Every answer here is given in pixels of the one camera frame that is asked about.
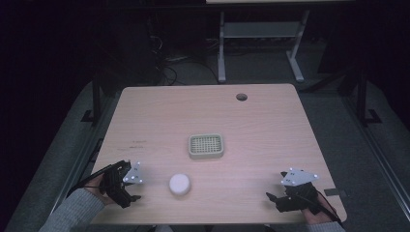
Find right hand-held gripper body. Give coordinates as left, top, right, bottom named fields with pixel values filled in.
left=274, top=167, right=321, bottom=214

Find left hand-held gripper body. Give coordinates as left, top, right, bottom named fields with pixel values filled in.
left=100, top=161, right=145, bottom=209

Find white round lid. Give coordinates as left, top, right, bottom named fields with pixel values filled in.
left=168, top=173, right=191, bottom=196

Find pale green soap dish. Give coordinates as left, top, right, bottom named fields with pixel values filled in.
left=188, top=132, right=225, bottom=160

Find person's left hand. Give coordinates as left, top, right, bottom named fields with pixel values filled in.
left=84, top=173, right=114, bottom=206

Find person's right hand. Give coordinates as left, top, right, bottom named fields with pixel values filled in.
left=301, top=192, right=337, bottom=225

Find dark tape strip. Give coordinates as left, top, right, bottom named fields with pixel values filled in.
left=323, top=188, right=348, bottom=198

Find black metal stand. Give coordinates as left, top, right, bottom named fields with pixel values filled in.
left=353, top=66, right=384, bottom=128
left=80, top=72, right=104, bottom=126

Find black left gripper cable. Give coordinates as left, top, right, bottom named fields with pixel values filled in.
left=67, top=163, right=114, bottom=197

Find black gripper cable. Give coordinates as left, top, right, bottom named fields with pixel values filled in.
left=67, top=163, right=114, bottom=197
left=315, top=189, right=344, bottom=225

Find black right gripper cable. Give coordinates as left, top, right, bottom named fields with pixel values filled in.
left=315, top=189, right=344, bottom=225

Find metal frame rail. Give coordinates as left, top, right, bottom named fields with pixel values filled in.
left=340, top=95, right=410, bottom=211
left=49, top=91, right=122, bottom=216

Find black floor cables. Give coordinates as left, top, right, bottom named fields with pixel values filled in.
left=146, top=33, right=220, bottom=87

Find white metal desk frame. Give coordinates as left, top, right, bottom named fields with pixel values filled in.
left=217, top=9, right=311, bottom=84

